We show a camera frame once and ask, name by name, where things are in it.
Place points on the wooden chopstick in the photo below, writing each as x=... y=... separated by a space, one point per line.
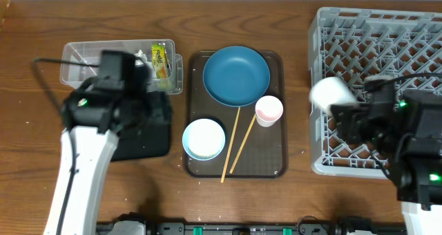
x=242 y=144
x=233 y=133

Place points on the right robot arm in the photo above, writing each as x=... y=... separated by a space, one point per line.
x=409 y=136

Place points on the clear plastic waste bin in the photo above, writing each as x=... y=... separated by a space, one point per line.
x=88 y=53

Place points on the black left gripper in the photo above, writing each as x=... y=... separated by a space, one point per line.
x=145 y=101

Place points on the pink cup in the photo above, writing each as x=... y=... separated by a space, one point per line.
x=269 y=110

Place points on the grey dishwasher rack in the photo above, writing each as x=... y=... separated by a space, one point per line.
x=352 y=44

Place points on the light blue small bowl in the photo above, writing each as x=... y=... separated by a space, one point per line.
x=203 y=139

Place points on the white green cup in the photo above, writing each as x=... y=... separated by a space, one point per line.
x=330 y=91

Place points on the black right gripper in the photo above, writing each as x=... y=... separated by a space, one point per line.
x=351 y=122

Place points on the green yellow snack wrapper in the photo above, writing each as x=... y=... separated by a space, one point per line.
x=161 y=66

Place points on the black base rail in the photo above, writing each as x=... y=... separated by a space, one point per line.
x=133 y=223

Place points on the white tissue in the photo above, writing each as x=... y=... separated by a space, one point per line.
x=141 y=59

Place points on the blue plate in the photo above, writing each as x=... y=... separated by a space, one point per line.
x=236 y=76

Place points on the brown serving tray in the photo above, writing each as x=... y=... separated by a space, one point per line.
x=264 y=154

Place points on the black plastic tray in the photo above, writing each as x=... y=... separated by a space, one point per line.
x=150 y=135

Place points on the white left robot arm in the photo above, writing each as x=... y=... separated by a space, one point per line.
x=85 y=157

